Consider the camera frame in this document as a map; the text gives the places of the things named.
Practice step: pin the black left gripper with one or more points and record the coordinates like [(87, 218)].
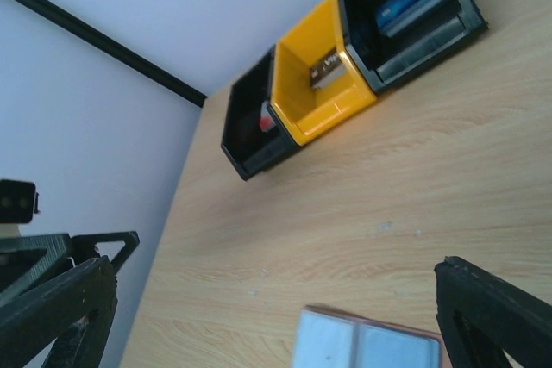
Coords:
[(27, 262)]

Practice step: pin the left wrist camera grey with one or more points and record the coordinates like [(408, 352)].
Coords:
[(19, 205)]

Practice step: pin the right black bin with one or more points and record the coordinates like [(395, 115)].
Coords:
[(385, 62)]

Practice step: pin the black enclosure frame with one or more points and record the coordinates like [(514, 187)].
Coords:
[(85, 32)]

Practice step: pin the yellow middle bin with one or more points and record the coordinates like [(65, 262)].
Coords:
[(306, 111)]

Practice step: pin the left black bin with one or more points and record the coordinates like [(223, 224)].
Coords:
[(249, 150)]

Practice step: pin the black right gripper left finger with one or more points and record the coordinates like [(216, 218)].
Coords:
[(73, 311)]

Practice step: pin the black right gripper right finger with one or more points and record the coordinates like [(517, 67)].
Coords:
[(484, 320)]

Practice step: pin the black bin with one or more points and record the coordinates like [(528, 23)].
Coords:
[(385, 62), (249, 150)]

